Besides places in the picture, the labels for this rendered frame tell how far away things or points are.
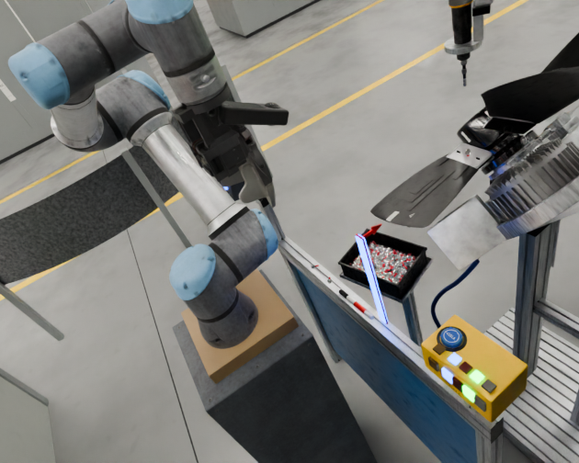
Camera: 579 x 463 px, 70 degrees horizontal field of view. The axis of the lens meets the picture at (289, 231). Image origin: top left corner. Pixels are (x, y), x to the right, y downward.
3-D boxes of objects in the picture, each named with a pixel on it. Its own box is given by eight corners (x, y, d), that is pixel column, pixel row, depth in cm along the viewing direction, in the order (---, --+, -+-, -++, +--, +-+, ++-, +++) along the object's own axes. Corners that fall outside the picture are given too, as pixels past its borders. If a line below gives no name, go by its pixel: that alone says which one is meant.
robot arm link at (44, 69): (41, 131, 94) (-17, 33, 49) (85, 106, 98) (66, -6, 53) (77, 173, 97) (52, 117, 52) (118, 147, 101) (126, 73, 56)
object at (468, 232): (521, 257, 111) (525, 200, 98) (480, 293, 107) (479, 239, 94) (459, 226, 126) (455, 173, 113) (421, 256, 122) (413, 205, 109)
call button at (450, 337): (467, 340, 80) (467, 335, 79) (453, 353, 79) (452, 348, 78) (450, 327, 83) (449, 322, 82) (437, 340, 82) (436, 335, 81)
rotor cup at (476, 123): (546, 126, 100) (509, 86, 102) (520, 147, 93) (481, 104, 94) (500, 160, 112) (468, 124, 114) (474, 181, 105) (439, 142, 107)
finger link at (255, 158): (256, 184, 69) (231, 138, 65) (265, 178, 70) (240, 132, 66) (267, 188, 65) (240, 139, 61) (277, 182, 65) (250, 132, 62)
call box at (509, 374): (527, 391, 80) (529, 364, 73) (491, 427, 77) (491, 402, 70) (457, 340, 91) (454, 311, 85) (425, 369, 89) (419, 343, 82)
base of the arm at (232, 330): (215, 360, 99) (196, 337, 93) (196, 321, 110) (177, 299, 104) (268, 323, 102) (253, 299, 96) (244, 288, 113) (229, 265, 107)
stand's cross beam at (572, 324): (602, 339, 123) (604, 332, 120) (594, 348, 122) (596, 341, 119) (540, 304, 136) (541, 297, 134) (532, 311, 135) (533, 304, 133)
